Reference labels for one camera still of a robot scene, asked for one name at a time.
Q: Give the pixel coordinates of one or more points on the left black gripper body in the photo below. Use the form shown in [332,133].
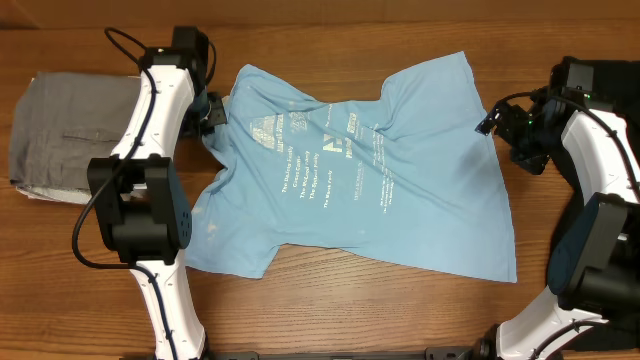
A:
[211,108]

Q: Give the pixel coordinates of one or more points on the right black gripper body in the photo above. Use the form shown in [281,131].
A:
[530,139]

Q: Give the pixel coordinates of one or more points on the light blue printed t-shirt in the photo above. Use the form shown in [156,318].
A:
[404,179]

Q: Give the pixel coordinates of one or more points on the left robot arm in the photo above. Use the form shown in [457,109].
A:
[142,209]

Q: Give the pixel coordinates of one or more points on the black polo shirt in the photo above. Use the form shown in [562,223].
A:
[600,80]

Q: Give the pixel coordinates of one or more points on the folded grey trousers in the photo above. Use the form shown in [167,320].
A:
[61,122]

